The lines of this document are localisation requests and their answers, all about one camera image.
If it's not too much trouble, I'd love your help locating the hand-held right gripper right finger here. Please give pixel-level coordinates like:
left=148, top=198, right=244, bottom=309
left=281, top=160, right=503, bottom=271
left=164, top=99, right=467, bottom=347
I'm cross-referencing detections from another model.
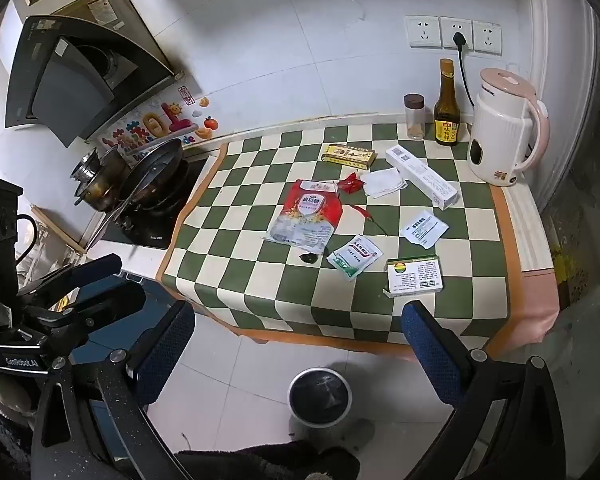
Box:
left=401, top=301, right=566, bottom=480

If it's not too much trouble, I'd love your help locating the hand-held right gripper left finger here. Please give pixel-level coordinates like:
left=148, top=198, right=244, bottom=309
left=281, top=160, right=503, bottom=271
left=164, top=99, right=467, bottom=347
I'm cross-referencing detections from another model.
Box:
left=32, top=300, right=197, bottom=480

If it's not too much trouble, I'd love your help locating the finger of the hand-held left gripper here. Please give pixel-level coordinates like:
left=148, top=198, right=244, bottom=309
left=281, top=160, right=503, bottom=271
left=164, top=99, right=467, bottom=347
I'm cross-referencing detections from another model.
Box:
left=20, top=254, right=123, bottom=306
left=24, top=281, right=147, bottom=338

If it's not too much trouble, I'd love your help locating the green white medicine box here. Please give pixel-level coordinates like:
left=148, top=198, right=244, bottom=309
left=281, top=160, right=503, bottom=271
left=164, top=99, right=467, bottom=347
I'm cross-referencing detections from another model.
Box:
left=383, top=255, right=444, bottom=300

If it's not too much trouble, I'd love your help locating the white round trash can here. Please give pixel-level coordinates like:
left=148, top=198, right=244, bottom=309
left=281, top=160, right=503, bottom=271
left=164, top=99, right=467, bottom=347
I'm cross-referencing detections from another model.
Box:
left=287, top=367, right=353, bottom=443

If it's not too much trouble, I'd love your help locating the red chili pepper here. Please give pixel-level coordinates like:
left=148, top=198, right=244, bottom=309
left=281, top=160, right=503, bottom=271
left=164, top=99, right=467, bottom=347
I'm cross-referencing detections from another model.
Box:
left=351, top=203, right=388, bottom=236

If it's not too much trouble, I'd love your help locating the white tissue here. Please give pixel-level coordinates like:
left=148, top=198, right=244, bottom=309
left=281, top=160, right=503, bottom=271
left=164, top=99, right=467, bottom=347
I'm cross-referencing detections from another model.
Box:
left=362, top=167, right=408, bottom=199

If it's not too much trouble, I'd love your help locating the long white box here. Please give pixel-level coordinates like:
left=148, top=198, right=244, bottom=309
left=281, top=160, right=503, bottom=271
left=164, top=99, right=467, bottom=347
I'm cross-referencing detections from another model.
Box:
left=384, top=144, right=460, bottom=211

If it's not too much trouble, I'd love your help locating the red white plastic bag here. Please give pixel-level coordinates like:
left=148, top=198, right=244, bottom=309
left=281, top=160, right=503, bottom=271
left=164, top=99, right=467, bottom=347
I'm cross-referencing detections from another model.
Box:
left=264, top=179, right=343, bottom=255

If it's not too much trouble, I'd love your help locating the red wrapper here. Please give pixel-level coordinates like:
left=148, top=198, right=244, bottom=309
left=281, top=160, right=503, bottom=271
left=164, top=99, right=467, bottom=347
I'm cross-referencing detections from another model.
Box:
left=339, top=172, right=365, bottom=195

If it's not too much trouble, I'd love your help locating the yellow box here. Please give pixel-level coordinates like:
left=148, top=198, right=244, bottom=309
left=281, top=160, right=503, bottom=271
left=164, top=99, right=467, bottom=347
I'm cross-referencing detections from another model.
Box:
left=321, top=143, right=377, bottom=168

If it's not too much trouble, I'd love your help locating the black cooktop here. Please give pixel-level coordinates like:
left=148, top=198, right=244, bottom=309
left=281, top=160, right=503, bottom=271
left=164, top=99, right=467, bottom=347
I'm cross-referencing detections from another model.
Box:
left=101, top=157, right=208, bottom=250

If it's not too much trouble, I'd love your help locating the stainless steel pot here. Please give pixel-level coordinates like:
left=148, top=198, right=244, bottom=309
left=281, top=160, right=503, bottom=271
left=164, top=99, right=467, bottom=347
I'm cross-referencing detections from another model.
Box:
left=70, top=147, right=131, bottom=211

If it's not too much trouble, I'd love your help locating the green white checkered mat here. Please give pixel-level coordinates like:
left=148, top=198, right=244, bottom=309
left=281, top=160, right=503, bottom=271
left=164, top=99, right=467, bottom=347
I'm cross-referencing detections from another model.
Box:
left=156, top=122, right=523, bottom=346

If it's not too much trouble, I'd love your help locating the black frying pan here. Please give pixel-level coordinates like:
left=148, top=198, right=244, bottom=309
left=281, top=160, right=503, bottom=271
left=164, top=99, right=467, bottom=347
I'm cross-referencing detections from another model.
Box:
left=82, top=139, right=185, bottom=253

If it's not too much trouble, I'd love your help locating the black range hood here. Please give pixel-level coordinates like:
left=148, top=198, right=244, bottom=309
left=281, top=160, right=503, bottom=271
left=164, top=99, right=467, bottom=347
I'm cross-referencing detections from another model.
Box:
left=4, top=16, right=176, bottom=148

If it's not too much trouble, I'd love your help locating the clear spice jar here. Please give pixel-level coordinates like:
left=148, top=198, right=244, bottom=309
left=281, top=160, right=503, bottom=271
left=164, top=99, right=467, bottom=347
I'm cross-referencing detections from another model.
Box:
left=403, top=94, right=426, bottom=141

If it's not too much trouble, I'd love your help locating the white pink electric kettle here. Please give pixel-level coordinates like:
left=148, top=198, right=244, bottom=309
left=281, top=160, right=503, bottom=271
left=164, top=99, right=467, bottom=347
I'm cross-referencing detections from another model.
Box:
left=467, top=67, right=551, bottom=188

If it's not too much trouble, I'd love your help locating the brown glass bottle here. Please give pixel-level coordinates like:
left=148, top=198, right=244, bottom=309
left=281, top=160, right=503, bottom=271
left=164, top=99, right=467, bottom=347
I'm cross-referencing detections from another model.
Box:
left=434, top=58, right=462, bottom=147

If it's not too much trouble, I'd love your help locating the colourful wall sticker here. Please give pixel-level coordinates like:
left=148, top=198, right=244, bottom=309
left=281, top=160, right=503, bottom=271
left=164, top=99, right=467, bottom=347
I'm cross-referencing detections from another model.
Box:
left=97, top=85, right=221, bottom=161

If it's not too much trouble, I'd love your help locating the steel hood duct cover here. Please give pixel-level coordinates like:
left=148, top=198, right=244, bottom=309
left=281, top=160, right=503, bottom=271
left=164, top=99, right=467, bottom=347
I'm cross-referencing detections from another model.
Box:
left=54, top=0, right=176, bottom=77

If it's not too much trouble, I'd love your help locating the black plug with cable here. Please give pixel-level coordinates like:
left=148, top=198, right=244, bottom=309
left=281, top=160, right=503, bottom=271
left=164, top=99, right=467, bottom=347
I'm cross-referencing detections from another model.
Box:
left=452, top=32, right=477, bottom=108

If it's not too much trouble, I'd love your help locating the white wall socket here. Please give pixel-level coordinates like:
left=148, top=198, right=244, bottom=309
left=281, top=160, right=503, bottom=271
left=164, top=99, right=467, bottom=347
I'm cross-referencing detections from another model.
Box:
left=439, top=16, right=475, bottom=52
left=405, top=15, right=441, bottom=50
left=472, top=20, right=502, bottom=55

